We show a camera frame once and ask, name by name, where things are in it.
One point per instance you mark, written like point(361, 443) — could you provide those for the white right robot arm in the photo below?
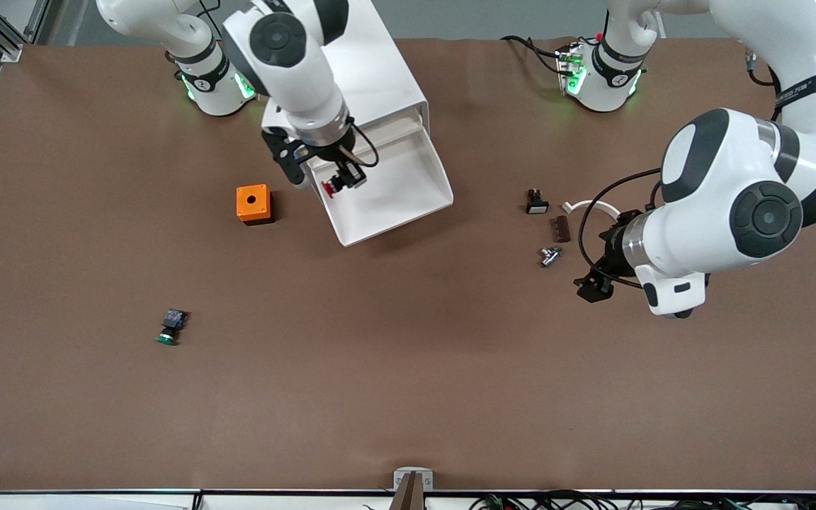
point(287, 64)

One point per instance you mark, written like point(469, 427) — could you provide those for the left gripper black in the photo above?
point(614, 256)

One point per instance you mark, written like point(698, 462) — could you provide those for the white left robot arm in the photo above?
point(734, 163)

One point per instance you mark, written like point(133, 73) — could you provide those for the brown terminal block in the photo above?
point(562, 229)

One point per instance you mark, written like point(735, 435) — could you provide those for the aluminium frame post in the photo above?
point(8, 48)

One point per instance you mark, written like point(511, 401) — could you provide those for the black white-faced square button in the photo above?
point(537, 206)

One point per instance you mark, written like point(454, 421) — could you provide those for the white base connector plate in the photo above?
point(244, 85)
point(571, 67)

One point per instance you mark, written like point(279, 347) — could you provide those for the silver key switch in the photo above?
point(548, 258)

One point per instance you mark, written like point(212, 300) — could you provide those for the orange button box with hole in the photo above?
point(252, 202)

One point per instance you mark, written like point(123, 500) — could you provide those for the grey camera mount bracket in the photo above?
point(399, 476)

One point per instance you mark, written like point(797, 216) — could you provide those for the green mushroom push button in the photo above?
point(171, 324)

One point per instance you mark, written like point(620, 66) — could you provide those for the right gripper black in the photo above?
point(335, 160)

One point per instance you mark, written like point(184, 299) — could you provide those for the white curved plastic bracket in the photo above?
point(574, 206)

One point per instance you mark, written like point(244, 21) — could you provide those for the white drawer cabinet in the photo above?
point(387, 71)

